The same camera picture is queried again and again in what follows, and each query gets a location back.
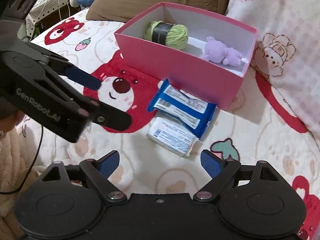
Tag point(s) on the white tissue packet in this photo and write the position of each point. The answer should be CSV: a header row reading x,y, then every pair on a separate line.
x,y
172,136

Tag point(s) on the pink checkered pillow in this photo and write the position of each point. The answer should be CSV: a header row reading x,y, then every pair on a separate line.
x,y
287,50

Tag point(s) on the pink cardboard box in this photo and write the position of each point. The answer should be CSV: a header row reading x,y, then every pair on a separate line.
x,y
210,82

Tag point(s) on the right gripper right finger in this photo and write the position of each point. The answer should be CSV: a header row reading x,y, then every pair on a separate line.
x,y
250,198

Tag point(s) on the green yarn ball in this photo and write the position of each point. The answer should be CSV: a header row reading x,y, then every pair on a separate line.
x,y
171,35

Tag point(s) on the purple plush toy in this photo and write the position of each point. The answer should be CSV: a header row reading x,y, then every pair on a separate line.
x,y
217,52

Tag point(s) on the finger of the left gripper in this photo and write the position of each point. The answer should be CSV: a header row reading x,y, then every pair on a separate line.
x,y
91,109
63,67

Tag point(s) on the bear print fleece blanket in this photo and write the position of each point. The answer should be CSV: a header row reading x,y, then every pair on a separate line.
x,y
258,125

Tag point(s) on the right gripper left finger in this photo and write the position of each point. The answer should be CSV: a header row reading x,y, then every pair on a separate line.
x,y
69,199

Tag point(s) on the cluttered bedside table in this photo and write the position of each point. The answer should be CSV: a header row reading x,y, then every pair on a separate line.
x,y
46,13

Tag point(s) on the blue tissue packet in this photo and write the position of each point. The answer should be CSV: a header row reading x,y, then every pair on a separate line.
x,y
194,114

